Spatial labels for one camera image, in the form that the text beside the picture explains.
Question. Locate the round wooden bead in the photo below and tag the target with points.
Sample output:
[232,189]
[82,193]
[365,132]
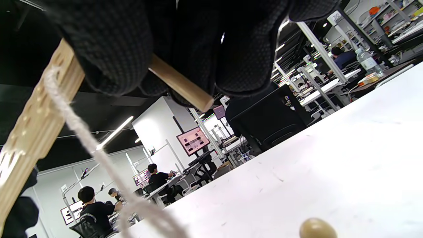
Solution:
[317,229]

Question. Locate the person's right hand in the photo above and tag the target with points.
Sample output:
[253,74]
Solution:
[115,49]

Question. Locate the black mesh office chair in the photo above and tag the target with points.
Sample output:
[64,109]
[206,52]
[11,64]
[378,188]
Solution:
[264,125]

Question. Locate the pink screen monitor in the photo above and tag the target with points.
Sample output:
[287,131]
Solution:
[193,140]

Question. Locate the clear water bottle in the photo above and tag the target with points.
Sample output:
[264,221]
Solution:
[368,62]

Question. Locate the brown side table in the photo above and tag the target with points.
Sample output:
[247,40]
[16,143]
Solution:
[380,81]

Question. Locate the wooden lacing needle stick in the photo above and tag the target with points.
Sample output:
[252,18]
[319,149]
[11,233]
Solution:
[185,86]

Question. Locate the wooden crocodile lacing toy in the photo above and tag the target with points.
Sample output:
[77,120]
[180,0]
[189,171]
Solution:
[36,132]

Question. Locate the person's left hand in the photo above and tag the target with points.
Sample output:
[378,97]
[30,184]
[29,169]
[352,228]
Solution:
[23,218]

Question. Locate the orange and white device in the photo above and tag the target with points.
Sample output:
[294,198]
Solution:
[368,78]

